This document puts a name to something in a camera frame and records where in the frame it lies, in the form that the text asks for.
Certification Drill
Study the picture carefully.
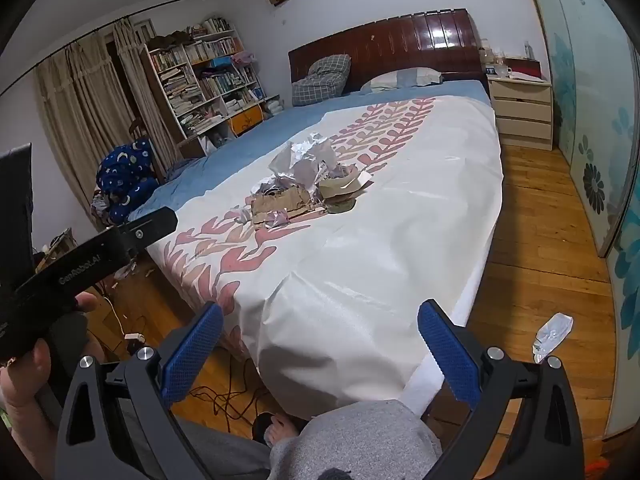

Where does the black floor cable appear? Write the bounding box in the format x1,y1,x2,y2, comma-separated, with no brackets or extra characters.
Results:
189,344,282,432

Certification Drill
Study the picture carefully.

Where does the orange storage bin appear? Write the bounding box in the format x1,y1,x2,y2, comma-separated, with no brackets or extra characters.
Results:
227,104,264,137

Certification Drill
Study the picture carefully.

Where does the beige curtain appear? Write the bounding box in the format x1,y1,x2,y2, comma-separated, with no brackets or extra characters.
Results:
34,31,122,207
112,19,177,172

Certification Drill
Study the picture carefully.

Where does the beige paper bowl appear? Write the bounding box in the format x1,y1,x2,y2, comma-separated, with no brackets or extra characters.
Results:
317,164,374,207

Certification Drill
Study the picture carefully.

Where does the dark red wooden headboard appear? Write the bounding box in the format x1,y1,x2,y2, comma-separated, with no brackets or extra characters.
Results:
288,8,489,107

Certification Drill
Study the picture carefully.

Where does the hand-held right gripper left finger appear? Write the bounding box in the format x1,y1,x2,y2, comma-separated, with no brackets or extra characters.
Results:
54,301,224,480

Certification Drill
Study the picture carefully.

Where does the white crumpled paper on floor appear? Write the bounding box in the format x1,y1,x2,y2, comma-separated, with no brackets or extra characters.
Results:
532,312,574,364

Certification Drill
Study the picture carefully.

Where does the person's leg in grey pants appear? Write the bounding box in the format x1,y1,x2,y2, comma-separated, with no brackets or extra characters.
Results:
170,400,444,480

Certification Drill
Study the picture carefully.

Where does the red mesh basket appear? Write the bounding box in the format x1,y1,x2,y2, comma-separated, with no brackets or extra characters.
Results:
584,452,615,480

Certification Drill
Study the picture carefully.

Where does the light wooden nightstand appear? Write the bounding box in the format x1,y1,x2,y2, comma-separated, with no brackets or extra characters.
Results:
487,72,554,152

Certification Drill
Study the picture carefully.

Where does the person's left forearm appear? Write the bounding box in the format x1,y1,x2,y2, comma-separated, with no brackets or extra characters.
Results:
0,395,68,463

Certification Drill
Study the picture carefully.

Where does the blue starry blanket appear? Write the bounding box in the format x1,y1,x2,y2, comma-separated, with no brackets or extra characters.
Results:
92,138,162,227

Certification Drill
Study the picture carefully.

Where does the white and blue pillow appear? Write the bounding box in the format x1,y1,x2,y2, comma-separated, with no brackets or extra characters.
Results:
360,67,444,94

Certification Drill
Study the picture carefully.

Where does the white paper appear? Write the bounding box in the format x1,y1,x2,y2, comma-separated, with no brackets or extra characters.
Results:
268,132,342,197
532,312,574,364

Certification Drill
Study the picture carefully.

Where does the black curtain rod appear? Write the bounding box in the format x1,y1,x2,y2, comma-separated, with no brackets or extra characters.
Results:
0,0,214,97

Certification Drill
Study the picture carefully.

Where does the white bookshelf with books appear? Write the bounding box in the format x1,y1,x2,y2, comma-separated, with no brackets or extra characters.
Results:
139,16,284,159

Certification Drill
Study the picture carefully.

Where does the white charger cable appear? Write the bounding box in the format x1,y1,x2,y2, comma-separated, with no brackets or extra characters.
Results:
102,294,147,343

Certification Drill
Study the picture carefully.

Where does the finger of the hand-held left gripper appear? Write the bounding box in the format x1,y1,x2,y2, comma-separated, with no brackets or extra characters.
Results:
106,207,179,261

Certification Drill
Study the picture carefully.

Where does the person's foot in black slipper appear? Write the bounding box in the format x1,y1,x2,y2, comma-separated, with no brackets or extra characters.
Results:
251,411,307,449

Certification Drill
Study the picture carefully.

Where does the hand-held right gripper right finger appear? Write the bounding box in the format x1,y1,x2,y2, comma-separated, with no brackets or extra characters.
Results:
417,298,587,480

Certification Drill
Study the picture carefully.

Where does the blue bed sheet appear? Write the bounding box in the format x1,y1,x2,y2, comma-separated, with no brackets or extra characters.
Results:
157,79,492,211

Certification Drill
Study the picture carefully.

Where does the wardrobe with blue floral doors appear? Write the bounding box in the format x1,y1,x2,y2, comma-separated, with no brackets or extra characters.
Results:
517,0,640,443

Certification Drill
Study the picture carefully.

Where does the grey checked pillow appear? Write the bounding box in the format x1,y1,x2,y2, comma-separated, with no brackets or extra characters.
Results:
291,53,352,107

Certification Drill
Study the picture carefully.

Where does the torn brown cardboard piece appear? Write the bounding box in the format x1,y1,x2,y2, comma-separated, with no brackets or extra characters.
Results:
249,186,327,227

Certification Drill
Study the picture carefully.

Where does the red box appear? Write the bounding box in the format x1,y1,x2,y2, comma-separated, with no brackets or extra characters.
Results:
507,57,542,81

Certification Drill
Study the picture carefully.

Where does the person's left hand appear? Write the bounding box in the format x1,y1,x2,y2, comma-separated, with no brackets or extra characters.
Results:
0,291,100,412

